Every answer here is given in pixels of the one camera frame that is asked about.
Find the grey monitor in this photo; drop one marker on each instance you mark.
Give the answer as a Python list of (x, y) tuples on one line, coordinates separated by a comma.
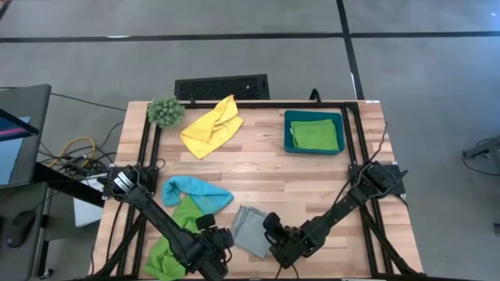
[(23, 101)]

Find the green microfiber towel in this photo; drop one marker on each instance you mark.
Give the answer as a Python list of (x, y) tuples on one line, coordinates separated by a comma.
[(314, 134), (160, 259)]

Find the black desk beam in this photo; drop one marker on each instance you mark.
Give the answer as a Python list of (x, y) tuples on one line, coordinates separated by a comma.
[(66, 183)]

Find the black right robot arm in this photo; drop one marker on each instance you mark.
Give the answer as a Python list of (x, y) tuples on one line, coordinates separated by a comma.
[(340, 205)]

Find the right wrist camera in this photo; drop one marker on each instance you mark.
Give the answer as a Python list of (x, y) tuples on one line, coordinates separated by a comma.
[(271, 221)]

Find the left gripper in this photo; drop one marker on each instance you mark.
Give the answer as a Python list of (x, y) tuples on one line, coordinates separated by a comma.
[(218, 239)]

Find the black aluminium table frame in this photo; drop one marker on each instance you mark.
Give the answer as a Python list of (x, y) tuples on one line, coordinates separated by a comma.
[(254, 104)]

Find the teal plastic bin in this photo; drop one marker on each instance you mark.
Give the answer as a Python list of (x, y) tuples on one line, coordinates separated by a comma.
[(312, 115)]

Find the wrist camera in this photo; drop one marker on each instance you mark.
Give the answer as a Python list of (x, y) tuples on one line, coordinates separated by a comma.
[(271, 221), (205, 222)]

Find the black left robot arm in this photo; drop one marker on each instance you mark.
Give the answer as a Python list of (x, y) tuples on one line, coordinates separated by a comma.
[(156, 214)]

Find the blue microfiber towel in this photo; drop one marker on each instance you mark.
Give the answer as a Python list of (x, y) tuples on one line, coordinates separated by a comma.
[(203, 191)]

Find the artificial green plant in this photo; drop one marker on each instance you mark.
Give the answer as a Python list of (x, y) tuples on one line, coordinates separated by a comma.
[(166, 112)]

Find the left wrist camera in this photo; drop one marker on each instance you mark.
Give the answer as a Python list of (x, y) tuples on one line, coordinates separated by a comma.
[(205, 222)]

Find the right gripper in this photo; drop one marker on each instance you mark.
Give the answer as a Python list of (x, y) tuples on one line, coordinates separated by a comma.
[(283, 238)]

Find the yellow microfiber towel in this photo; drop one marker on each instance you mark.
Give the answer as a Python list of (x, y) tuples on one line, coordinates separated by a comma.
[(211, 129)]

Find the black caster wheel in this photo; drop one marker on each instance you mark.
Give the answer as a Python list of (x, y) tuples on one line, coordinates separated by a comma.
[(46, 273)]

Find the black perforated floor box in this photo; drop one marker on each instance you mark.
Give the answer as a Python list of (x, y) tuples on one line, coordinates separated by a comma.
[(218, 87)]

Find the grey side desk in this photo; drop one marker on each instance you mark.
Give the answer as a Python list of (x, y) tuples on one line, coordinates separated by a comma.
[(23, 265)]

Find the white box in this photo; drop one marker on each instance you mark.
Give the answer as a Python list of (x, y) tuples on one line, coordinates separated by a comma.
[(88, 210)]

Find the black computer mouse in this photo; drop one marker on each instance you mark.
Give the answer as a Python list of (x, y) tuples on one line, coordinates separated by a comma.
[(20, 228)]

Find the grey microfiber towel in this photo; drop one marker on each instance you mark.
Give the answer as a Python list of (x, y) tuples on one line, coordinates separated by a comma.
[(248, 230)]

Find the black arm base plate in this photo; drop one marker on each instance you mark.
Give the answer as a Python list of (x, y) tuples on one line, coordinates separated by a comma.
[(396, 189), (107, 191)]

